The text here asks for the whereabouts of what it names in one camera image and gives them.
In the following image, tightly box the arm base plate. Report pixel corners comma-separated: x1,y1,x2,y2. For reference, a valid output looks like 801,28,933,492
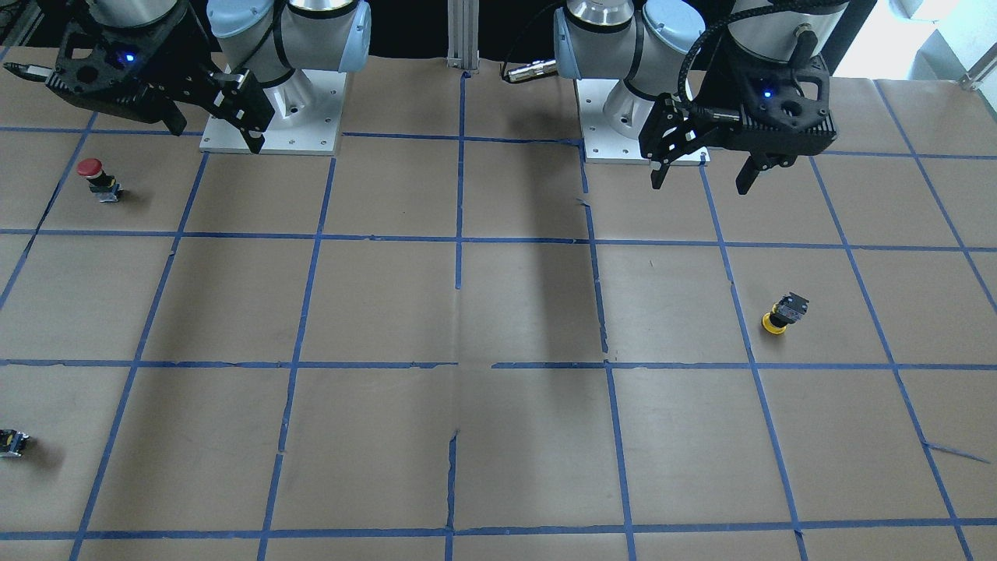
199,70,347,157
575,78,710,166

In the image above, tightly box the aluminium frame post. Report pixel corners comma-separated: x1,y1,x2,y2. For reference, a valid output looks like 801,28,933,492
446,0,480,74

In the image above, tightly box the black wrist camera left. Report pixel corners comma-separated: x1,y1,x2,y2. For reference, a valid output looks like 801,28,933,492
729,55,837,155

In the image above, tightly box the silver cable connector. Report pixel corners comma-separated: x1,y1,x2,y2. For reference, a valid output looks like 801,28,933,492
501,59,558,84

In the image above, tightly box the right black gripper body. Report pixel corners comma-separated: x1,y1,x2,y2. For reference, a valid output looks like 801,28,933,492
117,31,250,125

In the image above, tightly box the red push button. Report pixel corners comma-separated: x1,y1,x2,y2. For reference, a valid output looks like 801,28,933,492
76,157,122,203

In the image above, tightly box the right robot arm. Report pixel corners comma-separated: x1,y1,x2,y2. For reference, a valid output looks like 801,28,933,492
48,1,372,153

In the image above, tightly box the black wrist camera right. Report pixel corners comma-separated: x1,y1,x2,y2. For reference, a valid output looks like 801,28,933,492
4,19,157,118

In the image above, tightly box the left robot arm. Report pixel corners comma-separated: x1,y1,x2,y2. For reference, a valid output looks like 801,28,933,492
553,1,847,195

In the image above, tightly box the yellow push button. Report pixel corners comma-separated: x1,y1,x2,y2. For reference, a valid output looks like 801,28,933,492
761,292,809,335

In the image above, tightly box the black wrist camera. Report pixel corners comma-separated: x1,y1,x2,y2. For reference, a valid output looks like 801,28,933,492
729,55,837,155
4,19,157,118

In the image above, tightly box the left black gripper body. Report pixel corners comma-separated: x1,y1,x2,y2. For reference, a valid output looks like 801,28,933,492
693,47,837,156

